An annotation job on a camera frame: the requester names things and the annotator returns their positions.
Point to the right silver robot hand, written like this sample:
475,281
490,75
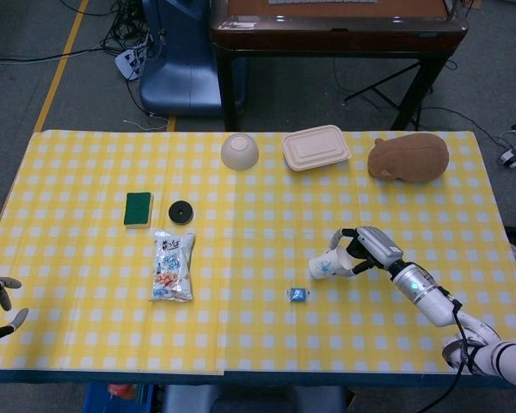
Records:
376,245

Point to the blue chair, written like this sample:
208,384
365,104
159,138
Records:
180,81

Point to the brown plush capybara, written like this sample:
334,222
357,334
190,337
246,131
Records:
413,157

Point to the green and yellow sponge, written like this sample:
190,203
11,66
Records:
137,208

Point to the yellow white checkered tablecloth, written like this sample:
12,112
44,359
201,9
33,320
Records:
249,335

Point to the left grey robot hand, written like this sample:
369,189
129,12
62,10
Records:
2,284

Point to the small blue wrapped block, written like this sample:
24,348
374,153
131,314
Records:
298,294

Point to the dark wood mahjong table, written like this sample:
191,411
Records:
339,36

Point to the blue plastic crate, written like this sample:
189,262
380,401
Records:
96,398

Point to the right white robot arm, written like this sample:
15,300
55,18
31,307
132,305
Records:
417,288

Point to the white snack bag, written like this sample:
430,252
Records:
172,266

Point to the beige lidded lunch box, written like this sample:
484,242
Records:
316,148

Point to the beige upturned bowl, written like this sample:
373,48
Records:
239,150

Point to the black round disc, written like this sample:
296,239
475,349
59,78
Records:
180,212

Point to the white flower print paper cup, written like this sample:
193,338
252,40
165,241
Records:
324,266

